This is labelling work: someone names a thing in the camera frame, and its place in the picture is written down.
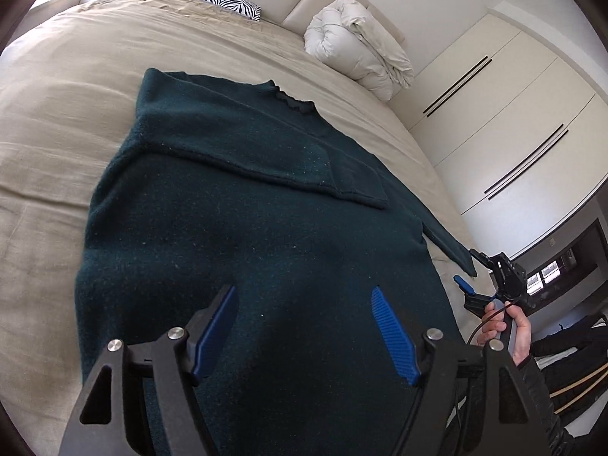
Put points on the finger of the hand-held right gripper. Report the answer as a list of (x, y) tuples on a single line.
[(480, 256), (464, 285)]

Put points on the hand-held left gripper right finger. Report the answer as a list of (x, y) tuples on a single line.
[(392, 337)]

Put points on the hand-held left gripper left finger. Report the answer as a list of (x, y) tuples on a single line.
[(216, 332)]

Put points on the dark green knit sweater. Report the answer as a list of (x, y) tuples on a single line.
[(266, 228)]

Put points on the person's right forearm black sleeve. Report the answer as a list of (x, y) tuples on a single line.
[(541, 403)]

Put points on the person's right hand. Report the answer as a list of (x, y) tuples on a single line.
[(521, 337)]

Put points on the black bag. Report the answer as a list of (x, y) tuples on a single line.
[(567, 339)]

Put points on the white wardrobe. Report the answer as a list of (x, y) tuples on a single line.
[(513, 95)]

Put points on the folded white duvet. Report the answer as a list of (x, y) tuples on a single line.
[(354, 42)]

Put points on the bed with beige sheet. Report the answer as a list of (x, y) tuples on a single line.
[(61, 118)]

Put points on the zebra print pillow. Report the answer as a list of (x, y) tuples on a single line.
[(223, 2)]

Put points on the dark wall niche shelf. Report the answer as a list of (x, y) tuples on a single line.
[(570, 256)]

